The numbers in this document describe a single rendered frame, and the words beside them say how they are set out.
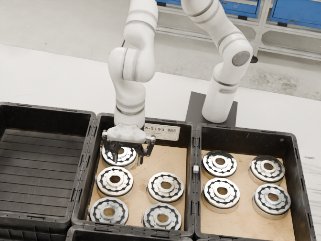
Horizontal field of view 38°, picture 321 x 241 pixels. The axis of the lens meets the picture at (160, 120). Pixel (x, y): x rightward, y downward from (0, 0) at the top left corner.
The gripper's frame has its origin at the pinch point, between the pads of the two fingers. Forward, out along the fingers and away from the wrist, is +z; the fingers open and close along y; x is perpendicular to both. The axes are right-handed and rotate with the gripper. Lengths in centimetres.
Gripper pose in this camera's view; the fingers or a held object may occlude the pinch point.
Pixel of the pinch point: (127, 158)
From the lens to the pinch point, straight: 126.1
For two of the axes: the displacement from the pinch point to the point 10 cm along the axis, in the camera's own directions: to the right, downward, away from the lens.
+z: -0.8, 7.2, 6.9
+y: -9.9, -1.0, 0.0
